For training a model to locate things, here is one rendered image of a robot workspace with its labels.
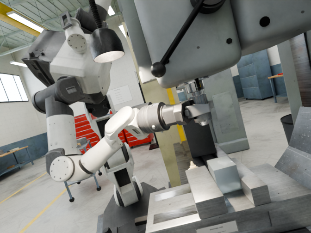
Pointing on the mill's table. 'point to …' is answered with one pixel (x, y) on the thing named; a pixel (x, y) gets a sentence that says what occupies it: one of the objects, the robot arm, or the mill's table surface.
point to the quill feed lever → (209, 5)
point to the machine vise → (236, 205)
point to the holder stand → (199, 139)
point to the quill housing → (189, 39)
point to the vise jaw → (206, 193)
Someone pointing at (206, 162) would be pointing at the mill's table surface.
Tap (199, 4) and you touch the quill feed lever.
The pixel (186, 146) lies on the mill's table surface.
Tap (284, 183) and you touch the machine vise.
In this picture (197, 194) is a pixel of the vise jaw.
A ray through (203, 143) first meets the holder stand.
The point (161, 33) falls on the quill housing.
